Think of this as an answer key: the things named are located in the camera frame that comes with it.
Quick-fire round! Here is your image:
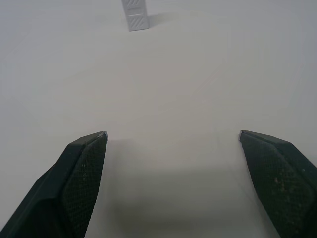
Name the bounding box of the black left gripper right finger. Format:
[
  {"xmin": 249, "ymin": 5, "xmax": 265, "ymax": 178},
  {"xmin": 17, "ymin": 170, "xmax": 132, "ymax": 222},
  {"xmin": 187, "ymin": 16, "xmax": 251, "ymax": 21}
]
[{"xmin": 238, "ymin": 129, "xmax": 317, "ymax": 238}]

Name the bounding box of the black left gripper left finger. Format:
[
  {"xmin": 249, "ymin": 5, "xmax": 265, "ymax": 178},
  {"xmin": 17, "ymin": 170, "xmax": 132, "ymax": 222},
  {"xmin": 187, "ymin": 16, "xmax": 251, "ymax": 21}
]
[{"xmin": 0, "ymin": 131, "xmax": 109, "ymax": 238}]

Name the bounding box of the white box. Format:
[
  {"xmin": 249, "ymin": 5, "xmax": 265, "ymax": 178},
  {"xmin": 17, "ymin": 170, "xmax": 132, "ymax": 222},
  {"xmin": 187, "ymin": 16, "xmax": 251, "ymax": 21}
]
[{"xmin": 121, "ymin": 0, "xmax": 151, "ymax": 32}]

